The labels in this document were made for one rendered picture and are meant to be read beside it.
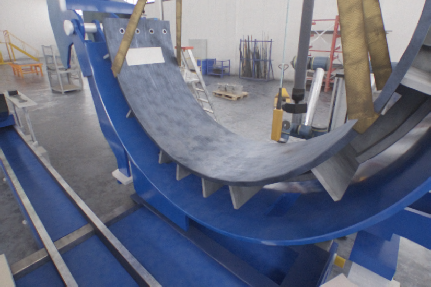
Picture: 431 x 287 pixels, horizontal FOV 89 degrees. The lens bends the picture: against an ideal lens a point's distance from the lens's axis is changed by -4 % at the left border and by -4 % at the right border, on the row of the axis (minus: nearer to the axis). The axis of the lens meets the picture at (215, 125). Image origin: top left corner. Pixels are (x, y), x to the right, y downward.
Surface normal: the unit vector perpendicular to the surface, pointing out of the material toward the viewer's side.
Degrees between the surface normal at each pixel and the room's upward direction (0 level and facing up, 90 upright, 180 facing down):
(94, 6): 92
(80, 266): 0
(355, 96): 79
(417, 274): 0
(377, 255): 0
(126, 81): 55
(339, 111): 90
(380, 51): 98
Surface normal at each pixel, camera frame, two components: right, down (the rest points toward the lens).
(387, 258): 0.00, -0.93
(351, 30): -0.86, -0.04
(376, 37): -0.49, 0.43
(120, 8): 0.76, 0.27
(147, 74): 0.68, -0.18
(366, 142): -0.67, 0.26
